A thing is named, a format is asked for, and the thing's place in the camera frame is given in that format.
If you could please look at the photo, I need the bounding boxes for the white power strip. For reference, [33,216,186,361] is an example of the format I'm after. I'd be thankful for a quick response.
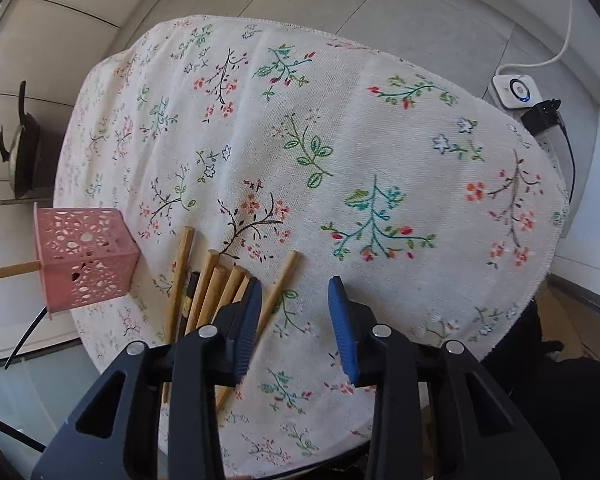
[536,127,575,203]

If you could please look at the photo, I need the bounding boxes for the pile of wooden chopsticks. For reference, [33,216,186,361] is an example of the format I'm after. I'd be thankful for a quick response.
[161,226,303,413]

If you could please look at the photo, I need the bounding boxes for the black charger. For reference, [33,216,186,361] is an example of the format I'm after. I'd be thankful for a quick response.
[522,98,565,134]

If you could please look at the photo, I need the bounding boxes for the white smart plug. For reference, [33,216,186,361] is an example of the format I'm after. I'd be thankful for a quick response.
[492,73,545,111]

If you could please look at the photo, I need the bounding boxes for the pink perforated utensil holder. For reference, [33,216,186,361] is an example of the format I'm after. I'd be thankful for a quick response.
[33,202,142,320]

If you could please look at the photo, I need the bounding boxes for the thin black charger cable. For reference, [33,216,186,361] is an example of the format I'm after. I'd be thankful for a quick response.
[556,112,579,203]

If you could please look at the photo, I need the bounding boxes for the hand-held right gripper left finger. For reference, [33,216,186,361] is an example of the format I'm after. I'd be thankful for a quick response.
[32,279,263,480]

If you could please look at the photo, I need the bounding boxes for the brown bin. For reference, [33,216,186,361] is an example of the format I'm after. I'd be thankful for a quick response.
[15,122,57,200]

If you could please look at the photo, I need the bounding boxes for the steel wok with lid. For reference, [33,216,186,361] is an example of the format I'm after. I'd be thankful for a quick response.
[0,80,42,196]

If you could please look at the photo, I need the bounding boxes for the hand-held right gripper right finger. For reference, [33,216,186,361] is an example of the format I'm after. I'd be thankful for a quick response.
[328,276,561,480]

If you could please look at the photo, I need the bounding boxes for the floral white tablecloth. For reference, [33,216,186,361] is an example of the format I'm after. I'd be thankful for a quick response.
[52,14,571,478]

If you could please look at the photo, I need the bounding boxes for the white power cable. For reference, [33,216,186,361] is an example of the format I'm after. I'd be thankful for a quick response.
[496,0,576,75]

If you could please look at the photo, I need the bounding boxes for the single tapered wooden chopstick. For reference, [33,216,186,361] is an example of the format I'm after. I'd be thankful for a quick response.
[0,261,43,283]

